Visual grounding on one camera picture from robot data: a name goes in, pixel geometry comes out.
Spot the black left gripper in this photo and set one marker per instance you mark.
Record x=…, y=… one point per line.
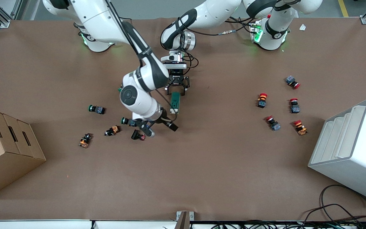
x=177, y=79

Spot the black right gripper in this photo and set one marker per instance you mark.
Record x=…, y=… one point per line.
x=164, y=118

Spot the green load switch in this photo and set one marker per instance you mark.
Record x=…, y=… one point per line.
x=175, y=102

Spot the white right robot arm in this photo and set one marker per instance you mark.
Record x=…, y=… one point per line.
x=138, y=98

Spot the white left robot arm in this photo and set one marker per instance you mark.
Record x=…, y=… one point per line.
x=214, y=12

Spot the brown table mat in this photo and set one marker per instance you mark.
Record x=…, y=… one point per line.
x=183, y=165

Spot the red button black orange block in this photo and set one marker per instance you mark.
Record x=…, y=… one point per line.
x=262, y=100

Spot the red button blue block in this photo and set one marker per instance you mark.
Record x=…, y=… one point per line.
x=294, y=106
x=292, y=82
x=273, y=123

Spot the white paper scrap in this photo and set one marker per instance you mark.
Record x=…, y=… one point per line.
x=302, y=27

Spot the brown cardboard box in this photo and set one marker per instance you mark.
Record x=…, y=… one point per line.
x=5, y=152

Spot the white stepped plastic bin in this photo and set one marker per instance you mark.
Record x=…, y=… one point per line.
x=351, y=152

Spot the black switch with red lens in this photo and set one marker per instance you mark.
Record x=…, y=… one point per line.
x=136, y=135

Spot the black orange push button switch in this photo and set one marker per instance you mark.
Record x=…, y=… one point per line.
x=112, y=130
x=85, y=140

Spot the grey metal bracket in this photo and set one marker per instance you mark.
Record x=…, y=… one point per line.
x=184, y=218

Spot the white table edge rail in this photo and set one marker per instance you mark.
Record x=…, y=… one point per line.
x=43, y=225

